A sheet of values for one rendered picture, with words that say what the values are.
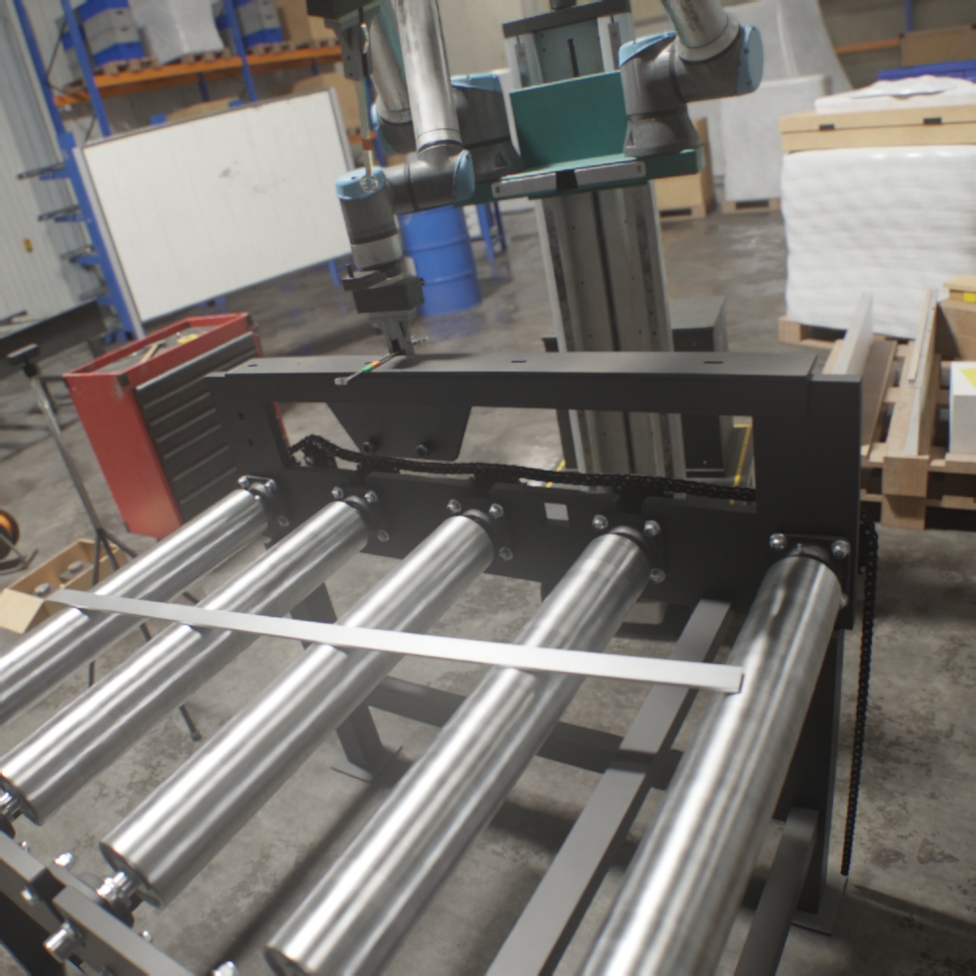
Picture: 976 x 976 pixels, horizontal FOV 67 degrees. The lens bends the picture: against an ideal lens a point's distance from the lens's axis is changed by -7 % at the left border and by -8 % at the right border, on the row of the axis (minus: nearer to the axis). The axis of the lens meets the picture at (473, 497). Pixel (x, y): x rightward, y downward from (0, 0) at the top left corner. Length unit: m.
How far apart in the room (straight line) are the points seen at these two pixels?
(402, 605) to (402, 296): 0.57
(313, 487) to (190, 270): 4.25
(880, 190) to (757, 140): 5.04
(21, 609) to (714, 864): 3.04
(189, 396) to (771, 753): 2.94
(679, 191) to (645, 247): 7.17
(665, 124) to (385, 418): 1.01
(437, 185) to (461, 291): 5.31
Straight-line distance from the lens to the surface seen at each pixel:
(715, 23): 1.93
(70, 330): 6.72
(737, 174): 9.45
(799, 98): 9.24
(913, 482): 2.93
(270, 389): 1.68
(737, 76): 1.97
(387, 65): 2.05
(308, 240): 6.15
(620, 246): 2.37
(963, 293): 3.83
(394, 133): 2.22
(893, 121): 4.38
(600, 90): 2.24
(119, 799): 2.63
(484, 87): 2.20
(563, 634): 1.09
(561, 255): 2.38
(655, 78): 2.04
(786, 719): 0.97
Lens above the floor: 1.57
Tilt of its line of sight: 26 degrees down
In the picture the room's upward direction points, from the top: 13 degrees counter-clockwise
